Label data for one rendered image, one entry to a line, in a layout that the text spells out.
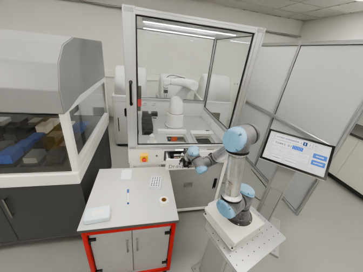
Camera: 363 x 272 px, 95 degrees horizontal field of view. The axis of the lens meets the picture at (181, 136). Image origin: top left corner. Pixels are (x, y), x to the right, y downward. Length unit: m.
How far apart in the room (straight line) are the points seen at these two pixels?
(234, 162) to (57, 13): 4.56
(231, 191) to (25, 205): 1.61
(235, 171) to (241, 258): 0.53
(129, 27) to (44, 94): 0.65
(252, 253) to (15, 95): 1.61
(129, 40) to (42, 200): 1.42
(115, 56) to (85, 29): 0.74
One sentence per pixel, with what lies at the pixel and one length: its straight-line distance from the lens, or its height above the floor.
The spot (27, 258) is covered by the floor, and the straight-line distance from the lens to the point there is 2.28.
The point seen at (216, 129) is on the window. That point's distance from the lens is 1.62.
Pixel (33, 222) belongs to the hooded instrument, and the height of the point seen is 0.33.
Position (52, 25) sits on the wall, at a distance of 4.90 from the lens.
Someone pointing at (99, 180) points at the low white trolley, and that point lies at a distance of 1.57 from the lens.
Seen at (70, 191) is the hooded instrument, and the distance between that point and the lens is 1.69.
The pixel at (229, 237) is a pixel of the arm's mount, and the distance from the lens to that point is 1.17.
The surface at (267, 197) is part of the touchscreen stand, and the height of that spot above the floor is 0.48.
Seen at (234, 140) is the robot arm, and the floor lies 1.43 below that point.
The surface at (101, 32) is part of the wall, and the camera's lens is 4.62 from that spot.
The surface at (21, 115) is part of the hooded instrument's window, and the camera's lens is 1.35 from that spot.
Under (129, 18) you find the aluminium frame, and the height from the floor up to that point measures 1.92.
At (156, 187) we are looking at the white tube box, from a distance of 1.40.
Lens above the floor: 1.77
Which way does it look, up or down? 27 degrees down
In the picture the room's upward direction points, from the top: 7 degrees clockwise
